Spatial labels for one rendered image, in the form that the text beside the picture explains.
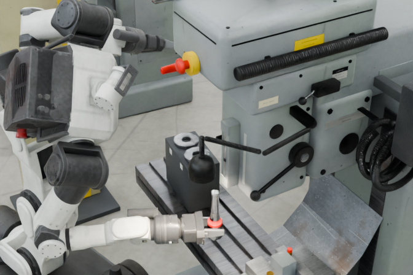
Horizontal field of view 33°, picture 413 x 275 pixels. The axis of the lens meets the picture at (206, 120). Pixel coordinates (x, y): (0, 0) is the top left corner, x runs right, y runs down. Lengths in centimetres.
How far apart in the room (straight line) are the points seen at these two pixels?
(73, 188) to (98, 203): 209
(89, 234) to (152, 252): 163
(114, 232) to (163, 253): 164
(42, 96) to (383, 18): 96
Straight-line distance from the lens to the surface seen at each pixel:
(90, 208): 402
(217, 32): 161
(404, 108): 180
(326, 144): 198
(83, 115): 195
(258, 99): 174
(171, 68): 183
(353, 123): 201
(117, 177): 427
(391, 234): 230
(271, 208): 403
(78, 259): 294
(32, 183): 243
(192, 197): 245
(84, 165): 193
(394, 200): 222
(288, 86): 178
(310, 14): 172
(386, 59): 200
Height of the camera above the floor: 258
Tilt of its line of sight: 33 degrees down
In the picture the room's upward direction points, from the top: straight up
